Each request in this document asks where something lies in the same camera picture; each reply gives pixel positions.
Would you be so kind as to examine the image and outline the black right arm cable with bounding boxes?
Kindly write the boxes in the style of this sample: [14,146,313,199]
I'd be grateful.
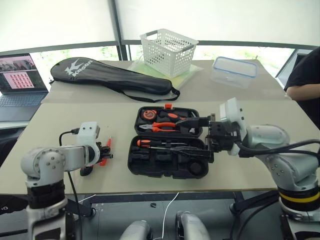
[234,139,320,159]

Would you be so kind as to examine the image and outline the dark rounded shape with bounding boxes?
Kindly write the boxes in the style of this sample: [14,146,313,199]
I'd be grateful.
[0,194,29,219]

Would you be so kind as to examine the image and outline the clear container with blue rim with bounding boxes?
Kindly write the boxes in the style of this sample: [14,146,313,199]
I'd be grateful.
[209,56,259,90]

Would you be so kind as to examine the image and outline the dark metal window frame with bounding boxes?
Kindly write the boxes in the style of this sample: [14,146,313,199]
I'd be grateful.
[0,0,320,62]

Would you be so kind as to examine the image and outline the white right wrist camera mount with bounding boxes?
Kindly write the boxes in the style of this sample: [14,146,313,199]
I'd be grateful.
[219,97,249,156]

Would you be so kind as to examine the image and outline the open grey laptop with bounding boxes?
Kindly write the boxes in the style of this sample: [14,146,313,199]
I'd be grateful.
[0,52,50,123]

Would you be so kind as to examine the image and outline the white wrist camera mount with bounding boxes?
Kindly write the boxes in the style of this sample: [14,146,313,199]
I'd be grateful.
[75,121,101,166]
[219,97,249,156]

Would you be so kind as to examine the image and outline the grey rounded shape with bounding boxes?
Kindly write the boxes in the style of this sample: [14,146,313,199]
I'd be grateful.
[175,210,211,240]
[119,219,152,240]

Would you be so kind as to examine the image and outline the orange black screwdriver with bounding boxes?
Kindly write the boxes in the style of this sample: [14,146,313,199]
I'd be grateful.
[136,139,176,149]

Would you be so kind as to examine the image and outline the slim orange hand tool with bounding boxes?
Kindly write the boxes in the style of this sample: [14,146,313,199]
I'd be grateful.
[99,136,113,167]

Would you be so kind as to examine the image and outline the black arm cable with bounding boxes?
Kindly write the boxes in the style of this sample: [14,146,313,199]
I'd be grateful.
[59,128,83,240]
[234,139,320,159]

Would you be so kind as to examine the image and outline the thin white cable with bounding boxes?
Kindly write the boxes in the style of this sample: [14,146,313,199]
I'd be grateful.
[160,192,180,239]

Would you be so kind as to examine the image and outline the person in black shirt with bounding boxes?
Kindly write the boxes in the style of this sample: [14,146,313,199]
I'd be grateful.
[284,46,320,121]

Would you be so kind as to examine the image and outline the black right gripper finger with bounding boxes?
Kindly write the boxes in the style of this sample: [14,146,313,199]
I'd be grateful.
[171,146,215,163]
[174,113,217,129]

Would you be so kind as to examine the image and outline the black racket bag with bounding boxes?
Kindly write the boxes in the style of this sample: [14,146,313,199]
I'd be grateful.
[49,56,181,104]

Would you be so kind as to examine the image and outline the black rounded tool handle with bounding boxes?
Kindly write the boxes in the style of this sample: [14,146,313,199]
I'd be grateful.
[79,165,94,177]

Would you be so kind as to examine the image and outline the orange black tape measure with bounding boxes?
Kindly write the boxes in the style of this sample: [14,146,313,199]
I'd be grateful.
[141,109,156,122]

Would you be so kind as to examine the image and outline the black plastic tool case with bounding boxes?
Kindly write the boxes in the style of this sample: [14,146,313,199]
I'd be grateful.
[126,102,216,180]

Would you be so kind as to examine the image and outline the pale green folder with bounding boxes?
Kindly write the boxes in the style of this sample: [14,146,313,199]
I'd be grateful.
[127,59,205,90]

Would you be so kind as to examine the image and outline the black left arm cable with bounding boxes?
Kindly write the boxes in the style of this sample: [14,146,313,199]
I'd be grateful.
[59,128,83,240]

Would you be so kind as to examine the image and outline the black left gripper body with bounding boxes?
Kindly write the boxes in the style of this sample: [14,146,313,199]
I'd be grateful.
[95,141,104,163]

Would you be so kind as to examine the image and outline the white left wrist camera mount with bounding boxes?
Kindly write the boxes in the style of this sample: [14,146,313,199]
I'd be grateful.
[75,121,101,166]

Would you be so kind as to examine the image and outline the orange handled pliers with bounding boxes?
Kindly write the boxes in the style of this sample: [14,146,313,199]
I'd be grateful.
[138,121,180,134]

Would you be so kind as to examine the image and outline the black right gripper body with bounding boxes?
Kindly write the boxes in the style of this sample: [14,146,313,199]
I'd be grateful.
[206,119,241,154]

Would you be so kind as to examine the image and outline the orange black tool handle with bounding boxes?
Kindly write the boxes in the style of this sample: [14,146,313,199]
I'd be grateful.
[159,111,187,121]

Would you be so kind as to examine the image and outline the white perforated plastic basket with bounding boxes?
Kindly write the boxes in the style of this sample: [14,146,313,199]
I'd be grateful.
[139,28,200,79]

